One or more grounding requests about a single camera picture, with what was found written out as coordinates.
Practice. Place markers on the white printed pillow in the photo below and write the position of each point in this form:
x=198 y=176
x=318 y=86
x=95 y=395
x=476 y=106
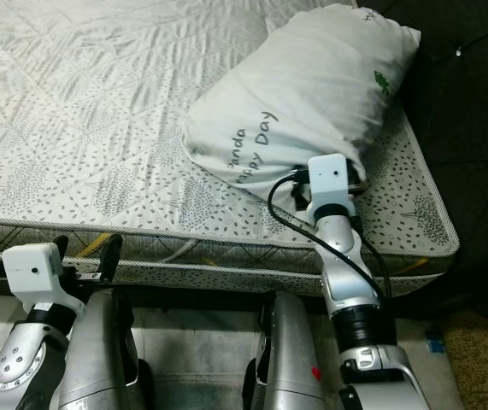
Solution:
x=312 y=85

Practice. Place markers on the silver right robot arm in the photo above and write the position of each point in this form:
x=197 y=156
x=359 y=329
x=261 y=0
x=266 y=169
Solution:
x=350 y=273

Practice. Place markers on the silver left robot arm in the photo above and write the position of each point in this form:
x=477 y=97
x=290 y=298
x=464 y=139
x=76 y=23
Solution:
x=21 y=367

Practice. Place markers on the silver left robot leg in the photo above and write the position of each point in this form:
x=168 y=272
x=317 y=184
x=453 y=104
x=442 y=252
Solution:
x=107 y=359

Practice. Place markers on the silver robot leg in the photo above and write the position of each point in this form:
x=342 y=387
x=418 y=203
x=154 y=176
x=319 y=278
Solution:
x=107 y=359
x=291 y=359

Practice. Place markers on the silver right robot leg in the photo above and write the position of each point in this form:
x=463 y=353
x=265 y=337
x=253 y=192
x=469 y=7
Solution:
x=291 y=359

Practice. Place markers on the black tufted headboard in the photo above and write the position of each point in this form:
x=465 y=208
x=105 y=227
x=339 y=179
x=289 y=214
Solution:
x=474 y=111

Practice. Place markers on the brown floor rug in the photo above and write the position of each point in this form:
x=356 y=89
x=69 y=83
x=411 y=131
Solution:
x=479 y=359

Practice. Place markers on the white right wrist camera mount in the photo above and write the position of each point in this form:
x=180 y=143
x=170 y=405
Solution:
x=332 y=181

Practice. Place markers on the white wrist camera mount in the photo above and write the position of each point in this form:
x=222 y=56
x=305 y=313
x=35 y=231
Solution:
x=332 y=181
x=37 y=272

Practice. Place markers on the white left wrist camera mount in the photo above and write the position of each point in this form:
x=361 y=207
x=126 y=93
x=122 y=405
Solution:
x=37 y=272

